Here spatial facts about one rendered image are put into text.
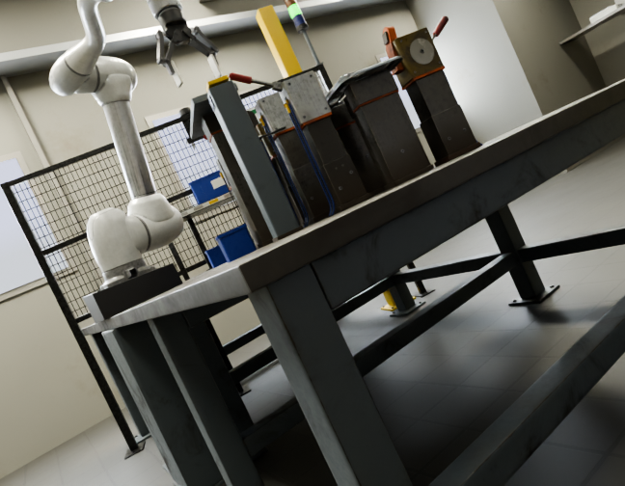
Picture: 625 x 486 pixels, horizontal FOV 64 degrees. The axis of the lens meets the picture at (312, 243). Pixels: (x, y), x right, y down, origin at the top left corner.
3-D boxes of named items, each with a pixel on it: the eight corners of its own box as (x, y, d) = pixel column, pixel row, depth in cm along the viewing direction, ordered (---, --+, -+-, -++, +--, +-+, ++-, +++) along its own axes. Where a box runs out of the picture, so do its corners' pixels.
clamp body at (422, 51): (490, 143, 139) (437, 22, 137) (450, 161, 135) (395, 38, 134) (473, 150, 147) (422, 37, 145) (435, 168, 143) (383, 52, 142)
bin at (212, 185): (251, 181, 266) (241, 159, 265) (199, 205, 262) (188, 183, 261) (251, 186, 282) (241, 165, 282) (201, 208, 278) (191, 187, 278)
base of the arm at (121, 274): (109, 286, 172) (103, 272, 171) (100, 289, 191) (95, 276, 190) (159, 267, 181) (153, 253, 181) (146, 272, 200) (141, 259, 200)
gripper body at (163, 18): (160, 8, 141) (175, 38, 141) (186, 5, 146) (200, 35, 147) (152, 22, 147) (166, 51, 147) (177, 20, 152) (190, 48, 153)
